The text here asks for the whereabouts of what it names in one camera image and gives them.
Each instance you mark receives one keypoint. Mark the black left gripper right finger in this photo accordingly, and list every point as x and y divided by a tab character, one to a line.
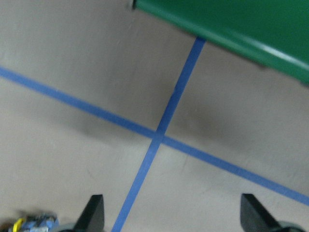
254	217

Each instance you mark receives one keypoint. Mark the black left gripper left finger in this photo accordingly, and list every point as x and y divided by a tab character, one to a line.
92	217

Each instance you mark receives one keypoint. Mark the green conveyor belt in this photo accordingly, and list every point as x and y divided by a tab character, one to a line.
274	33

